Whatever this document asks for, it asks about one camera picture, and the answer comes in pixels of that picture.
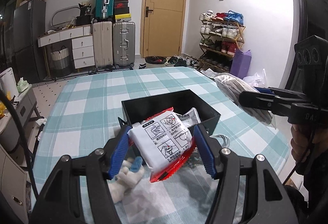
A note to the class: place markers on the white red packet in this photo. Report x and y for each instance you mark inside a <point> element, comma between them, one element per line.
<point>165,141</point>

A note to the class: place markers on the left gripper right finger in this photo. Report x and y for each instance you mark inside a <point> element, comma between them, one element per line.
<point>266,200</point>

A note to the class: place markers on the wooden door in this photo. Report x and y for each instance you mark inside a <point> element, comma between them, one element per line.
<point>162,24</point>

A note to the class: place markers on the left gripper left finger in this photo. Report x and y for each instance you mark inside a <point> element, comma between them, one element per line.
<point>60,198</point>

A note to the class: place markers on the yellow snack bag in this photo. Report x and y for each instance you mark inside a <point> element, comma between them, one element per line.
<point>2,106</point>

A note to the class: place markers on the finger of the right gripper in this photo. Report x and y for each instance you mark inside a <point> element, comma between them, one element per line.
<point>275,104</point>
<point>282,93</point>

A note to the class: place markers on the teal suitcase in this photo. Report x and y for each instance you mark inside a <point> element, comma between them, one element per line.
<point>104,10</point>

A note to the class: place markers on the stacked shoe boxes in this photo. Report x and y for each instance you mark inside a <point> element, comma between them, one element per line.
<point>122,10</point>

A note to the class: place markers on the wooden shoe rack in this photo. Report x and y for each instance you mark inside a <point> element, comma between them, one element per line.
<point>219,42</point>

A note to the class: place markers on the white drawer desk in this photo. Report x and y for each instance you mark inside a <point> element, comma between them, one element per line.
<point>79,40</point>

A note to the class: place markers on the purple bag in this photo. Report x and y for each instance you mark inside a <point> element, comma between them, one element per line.
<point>241,63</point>

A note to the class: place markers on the white plush bunny toy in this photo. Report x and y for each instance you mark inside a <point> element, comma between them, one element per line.
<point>130,174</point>

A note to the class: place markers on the silver suitcase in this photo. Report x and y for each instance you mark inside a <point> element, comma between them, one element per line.
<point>123,39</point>

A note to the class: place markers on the person's right hand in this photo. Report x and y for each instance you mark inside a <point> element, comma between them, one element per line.
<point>299,142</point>

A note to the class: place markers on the dark grey refrigerator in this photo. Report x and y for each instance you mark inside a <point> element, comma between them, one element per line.
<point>28,25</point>

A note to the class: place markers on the black bag on desk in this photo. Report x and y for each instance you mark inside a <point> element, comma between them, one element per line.
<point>85,14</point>

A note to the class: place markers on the beige suitcase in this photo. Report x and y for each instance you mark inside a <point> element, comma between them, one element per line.
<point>102,43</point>

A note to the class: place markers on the woven laundry basket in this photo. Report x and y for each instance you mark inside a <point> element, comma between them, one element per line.
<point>61,62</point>

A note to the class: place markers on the teal checkered tablecloth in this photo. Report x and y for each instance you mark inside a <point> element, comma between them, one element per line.
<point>86,114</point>

